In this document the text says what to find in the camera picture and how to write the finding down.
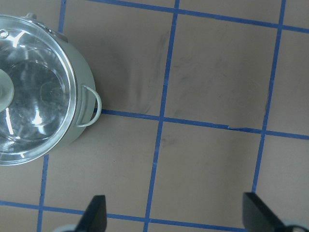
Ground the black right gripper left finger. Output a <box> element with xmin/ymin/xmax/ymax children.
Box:
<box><xmin>75</xmin><ymin>195</ymin><xmax>107</xmax><ymax>232</ymax></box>

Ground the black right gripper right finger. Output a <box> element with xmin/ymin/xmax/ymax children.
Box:
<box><xmin>242</xmin><ymin>192</ymin><xmax>286</xmax><ymax>232</ymax></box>

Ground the glass pot lid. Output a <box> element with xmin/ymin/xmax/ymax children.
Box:
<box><xmin>0</xmin><ymin>15</ymin><xmax>77</xmax><ymax>166</ymax></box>

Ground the light green metal pot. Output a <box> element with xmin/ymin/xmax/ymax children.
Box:
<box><xmin>22</xmin><ymin>13</ymin><xmax>102</xmax><ymax>146</ymax></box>

